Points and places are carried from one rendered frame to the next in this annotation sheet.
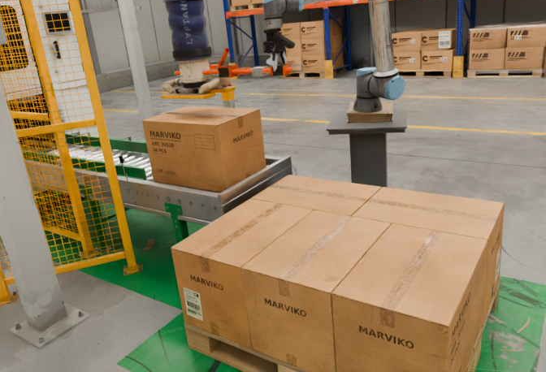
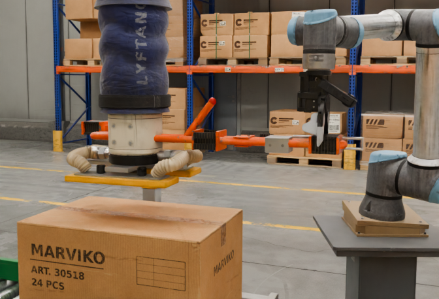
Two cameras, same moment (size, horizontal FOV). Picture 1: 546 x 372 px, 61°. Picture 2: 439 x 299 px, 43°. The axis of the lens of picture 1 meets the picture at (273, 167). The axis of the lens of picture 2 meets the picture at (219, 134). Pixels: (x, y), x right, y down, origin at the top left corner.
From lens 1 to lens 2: 1.19 m
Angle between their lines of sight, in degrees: 20
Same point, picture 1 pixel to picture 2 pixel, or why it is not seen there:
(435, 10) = not seen: hidden behind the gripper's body
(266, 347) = not seen: outside the picture
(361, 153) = (376, 286)
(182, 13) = (135, 28)
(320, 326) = not seen: outside the picture
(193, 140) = (135, 268)
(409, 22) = (284, 100)
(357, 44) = (221, 120)
